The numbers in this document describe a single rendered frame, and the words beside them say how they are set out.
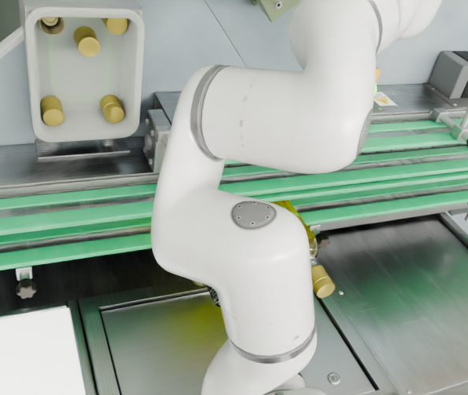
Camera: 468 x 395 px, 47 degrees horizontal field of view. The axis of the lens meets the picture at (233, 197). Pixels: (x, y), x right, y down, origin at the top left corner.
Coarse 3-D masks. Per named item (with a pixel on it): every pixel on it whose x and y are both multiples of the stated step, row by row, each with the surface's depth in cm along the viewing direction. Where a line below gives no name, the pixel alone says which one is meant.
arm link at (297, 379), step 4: (296, 376) 71; (300, 376) 72; (288, 380) 70; (292, 380) 70; (296, 380) 70; (300, 380) 71; (284, 384) 69; (288, 384) 69; (292, 384) 69; (296, 384) 70; (300, 384) 70; (304, 384) 72; (276, 388) 68; (280, 388) 68; (284, 388) 68; (288, 388) 69; (292, 388) 69; (296, 388) 69; (268, 392) 68
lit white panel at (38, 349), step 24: (48, 312) 91; (0, 336) 86; (24, 336) 87; (48, 336) 88; (72, 336) 88; (0, 360) 83; (24, 360) 83; (48, 360) 84; (72, 360) 85; (0, 384) 80; (24, 384) 80; (48, 384) 81; (72, 384) 82
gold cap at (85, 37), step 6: (78, 30) 86; (84, 30) 86; (90, 30) 87; (78, 36) 85; (84, 36) 84; (90, 36) 84; (78, 42) 84; (84, 42) 84; (90, 42) 84; (96, 42) 85; (78, 48) 84; (84, 48) 85; (90, 48) 85; (96, 48) 85; (84, 54) 85; (90, 54) 86
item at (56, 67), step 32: (32, 32) 78; (64, 32) 86; (96, 32) 88; (128, 32) 87; (32, 64) 80; (64, 64) 90; (96, 64) 92; (128, 64) 90; (32, 96) 84; (64, 96) 93; (96, 96) 95; (128, 96) 93; (64, 128) 91; (96, 128) 93; (128, 128) 94
